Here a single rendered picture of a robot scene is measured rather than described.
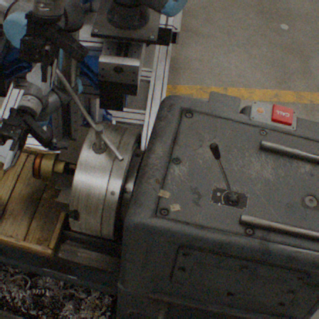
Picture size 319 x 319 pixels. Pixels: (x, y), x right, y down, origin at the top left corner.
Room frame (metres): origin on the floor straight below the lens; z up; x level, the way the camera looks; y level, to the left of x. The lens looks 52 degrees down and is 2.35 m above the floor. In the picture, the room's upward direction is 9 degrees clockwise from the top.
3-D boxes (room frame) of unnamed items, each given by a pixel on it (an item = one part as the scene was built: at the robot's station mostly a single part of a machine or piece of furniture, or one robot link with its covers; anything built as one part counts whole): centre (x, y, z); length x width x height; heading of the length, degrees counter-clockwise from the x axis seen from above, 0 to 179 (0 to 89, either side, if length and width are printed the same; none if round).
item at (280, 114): (1.07, -0.32, 1.26); 0.06 x 0.06 x 0.02; 84
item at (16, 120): (1.02, 0.44, 1.08); 0.12 x 0.09 x 0.08; 174
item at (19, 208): (0.91, 0.40, 0.89); 0.36 x 0.30 x 0.04; 174
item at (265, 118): (1.07, -0.30, 1.23); 0.13 x 0.08 x 0.05; 84
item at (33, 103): (1.10, 0.42, 1.09); 0.08 x 0.05 x 0.08; 84
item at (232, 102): (1.08, -0.15, 1.24); 0.09 x 0.08 x 0.03; 84
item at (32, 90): (1.18, 0.42, 1.09); 0.11 x 0.08 x 0.09; 174
